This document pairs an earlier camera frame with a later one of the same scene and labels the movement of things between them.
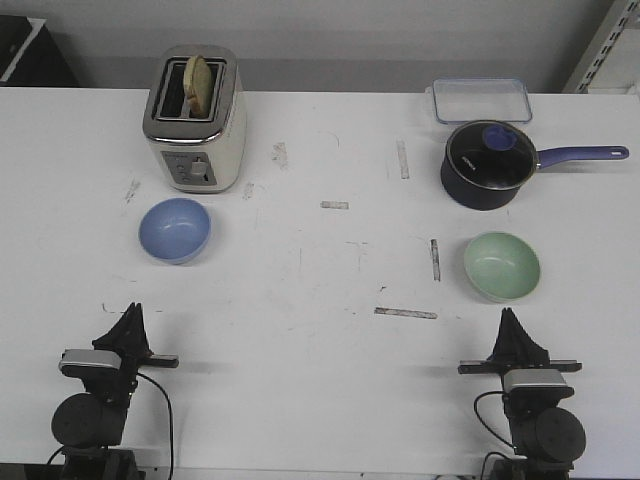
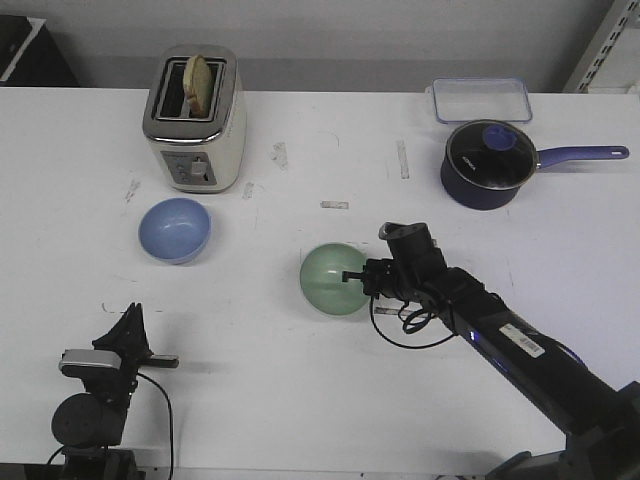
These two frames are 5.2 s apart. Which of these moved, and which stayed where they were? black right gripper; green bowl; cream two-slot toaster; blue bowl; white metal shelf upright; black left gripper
Moved: green bowl; black right gripper
Stayed: white metal shelf upright; black left gripper; blue bowl; cream two-slot toaster
